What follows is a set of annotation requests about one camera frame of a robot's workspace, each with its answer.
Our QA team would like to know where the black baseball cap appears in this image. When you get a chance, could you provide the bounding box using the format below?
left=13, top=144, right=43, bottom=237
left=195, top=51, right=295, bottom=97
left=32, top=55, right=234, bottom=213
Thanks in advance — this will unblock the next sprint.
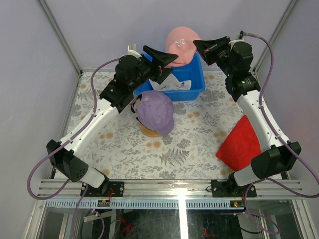
left=136, top=98, right=141, bottom=121

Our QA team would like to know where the red cloth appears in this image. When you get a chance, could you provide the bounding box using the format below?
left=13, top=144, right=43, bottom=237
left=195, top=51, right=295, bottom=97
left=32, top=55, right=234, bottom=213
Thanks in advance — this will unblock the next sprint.
left=216, top=115, right=262, bottom=171

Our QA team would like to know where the white cloth in bin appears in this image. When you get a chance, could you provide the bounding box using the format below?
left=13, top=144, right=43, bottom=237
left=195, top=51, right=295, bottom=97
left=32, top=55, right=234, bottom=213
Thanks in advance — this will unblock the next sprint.
left=149, top=74, right=191, bottom=91

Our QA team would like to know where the purple baseball cap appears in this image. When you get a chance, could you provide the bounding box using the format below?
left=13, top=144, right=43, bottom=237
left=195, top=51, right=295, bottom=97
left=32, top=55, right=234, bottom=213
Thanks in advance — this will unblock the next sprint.
left=133, top=90, right=174, bottom=136

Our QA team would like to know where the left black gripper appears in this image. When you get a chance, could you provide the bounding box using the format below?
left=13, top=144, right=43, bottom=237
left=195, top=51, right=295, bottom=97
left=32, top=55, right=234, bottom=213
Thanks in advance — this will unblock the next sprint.
left=129, top=46, right=176, bottom=92

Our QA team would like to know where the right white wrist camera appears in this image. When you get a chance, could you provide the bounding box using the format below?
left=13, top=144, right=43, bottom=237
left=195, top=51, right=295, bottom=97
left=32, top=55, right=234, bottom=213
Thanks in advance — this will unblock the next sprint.
left=229, top=30, right=245, bottom=50

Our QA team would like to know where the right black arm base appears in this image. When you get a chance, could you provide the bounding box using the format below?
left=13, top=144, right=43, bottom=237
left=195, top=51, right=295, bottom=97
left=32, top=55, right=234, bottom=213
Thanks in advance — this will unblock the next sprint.
left=211, top=180, right=248, bottom=198

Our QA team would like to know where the pink baseball cap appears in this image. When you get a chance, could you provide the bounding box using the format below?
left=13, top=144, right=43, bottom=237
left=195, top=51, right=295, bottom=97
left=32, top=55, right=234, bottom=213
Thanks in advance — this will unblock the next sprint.
left=165, top=26, right=201, bottom=67

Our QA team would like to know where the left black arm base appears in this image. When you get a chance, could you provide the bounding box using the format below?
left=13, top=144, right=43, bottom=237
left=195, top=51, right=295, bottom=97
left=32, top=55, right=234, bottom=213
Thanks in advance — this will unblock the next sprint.
left=80, top=181, right=125, bottom=198

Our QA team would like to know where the aluminium front rail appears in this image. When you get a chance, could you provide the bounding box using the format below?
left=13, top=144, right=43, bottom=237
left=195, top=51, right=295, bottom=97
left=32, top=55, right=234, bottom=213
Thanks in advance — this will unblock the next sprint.
left=38, top=179, right=305, bottom=200

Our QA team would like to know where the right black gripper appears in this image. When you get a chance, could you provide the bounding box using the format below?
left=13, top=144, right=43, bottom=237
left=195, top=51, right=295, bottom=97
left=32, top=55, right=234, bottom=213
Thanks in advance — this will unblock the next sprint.
left=193, top=37, right=235, bottom=78

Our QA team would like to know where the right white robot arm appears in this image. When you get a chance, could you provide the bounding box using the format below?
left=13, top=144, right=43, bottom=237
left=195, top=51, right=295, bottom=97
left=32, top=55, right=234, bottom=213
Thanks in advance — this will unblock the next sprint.
left=193, top=36, right=301, bottom=197

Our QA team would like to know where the wooden hat stand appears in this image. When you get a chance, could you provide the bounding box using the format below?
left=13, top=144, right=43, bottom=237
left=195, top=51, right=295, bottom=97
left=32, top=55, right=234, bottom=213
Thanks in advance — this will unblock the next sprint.
left=140, top=123, right=161, bottom=138

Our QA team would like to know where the blue plastic bin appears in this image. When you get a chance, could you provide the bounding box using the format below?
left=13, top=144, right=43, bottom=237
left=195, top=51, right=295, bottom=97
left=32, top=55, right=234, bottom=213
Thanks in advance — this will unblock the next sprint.
left=134, top=54, right=205, bottom=101

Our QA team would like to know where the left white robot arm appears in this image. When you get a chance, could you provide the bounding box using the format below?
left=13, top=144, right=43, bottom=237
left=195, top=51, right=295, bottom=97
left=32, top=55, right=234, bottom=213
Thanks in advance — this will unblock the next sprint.
left=46, top=45, right=178, bottom=197

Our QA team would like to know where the floral table mat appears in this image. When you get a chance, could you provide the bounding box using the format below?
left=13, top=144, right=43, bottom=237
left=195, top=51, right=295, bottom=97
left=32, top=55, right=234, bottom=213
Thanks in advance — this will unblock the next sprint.
left=53, top=71, right=287, bottom=180

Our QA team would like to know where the slotted cable duct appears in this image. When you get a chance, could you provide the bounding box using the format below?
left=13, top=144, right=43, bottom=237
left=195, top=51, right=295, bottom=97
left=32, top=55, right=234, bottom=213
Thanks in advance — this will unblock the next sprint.
left=46, top=199, right=244, bottom=210

